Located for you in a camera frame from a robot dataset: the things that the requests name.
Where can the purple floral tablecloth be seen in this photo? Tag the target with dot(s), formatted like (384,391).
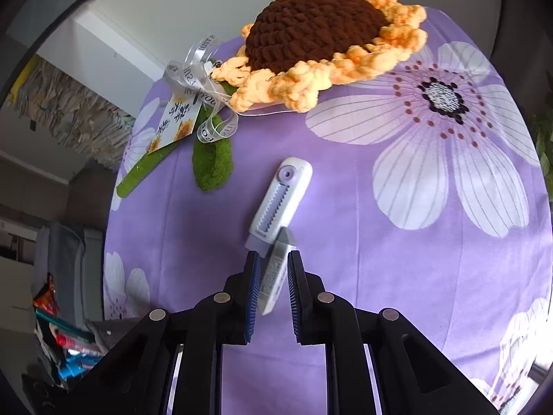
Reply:
(345,224)

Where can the crochet sunflower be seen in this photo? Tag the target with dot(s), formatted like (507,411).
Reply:
(315,26)

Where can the white stick eraser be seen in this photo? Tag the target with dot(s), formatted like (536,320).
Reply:
(274,276)

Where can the red pen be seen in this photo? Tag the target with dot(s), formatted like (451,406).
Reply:
(73,341)

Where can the white correction tape dispenser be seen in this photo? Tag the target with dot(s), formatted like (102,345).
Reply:
(283,194)

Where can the clear printed ribbon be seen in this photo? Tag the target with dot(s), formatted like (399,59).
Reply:
(194,73)

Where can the orange snack packet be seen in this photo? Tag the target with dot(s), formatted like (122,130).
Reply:
(45,298)

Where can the green potted plant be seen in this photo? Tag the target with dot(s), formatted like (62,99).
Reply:
(545,151)

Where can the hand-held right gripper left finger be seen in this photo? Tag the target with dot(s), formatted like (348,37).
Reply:
(252,296)

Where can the dark teal pen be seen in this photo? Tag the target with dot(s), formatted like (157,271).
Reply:
(65,324)

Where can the patterned wall hanging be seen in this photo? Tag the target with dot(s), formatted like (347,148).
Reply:
(73,112)

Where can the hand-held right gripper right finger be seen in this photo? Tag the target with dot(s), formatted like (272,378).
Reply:
(294,296)

